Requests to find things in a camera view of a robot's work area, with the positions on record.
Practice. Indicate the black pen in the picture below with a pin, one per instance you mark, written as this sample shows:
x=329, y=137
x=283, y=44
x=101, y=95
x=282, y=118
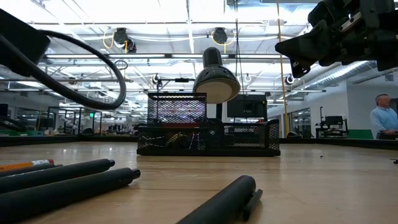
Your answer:
x=31, y=169
x=62, y=174
x=217, y=202
x=62, y=193

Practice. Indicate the orange pencil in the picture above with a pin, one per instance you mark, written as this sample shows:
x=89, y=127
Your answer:
x=18, y=165

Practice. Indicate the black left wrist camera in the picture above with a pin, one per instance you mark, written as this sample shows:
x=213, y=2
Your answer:
x=21, y=31

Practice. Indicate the black aluminium table frame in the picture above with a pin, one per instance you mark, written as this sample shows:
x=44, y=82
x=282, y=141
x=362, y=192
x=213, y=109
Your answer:
x=342, y=143

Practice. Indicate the black binder clip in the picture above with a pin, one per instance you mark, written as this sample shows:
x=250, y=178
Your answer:
x=152, y=141
x=195, y=140

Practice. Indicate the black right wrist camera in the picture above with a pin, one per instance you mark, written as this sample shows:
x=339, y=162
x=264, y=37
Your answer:
x=323, y=9

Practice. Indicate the green panel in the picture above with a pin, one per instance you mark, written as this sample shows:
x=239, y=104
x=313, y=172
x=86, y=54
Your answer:
x=359, y=134

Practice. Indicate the black mesh desk organizer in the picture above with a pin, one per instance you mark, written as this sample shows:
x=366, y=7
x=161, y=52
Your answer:
x=202, y=152

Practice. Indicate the black workstation with monitor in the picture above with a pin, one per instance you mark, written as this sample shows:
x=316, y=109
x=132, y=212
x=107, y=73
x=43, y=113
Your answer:
x=333, y=120

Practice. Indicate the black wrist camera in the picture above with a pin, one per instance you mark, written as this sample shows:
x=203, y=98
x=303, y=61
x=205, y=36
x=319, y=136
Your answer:
x=323, y=9
x=21, y=31

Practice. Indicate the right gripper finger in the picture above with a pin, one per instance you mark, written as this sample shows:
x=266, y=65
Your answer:
x=304, y=43
x=301, y=68

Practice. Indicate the person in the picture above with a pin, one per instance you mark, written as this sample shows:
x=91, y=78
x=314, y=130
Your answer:
x=384, y=119

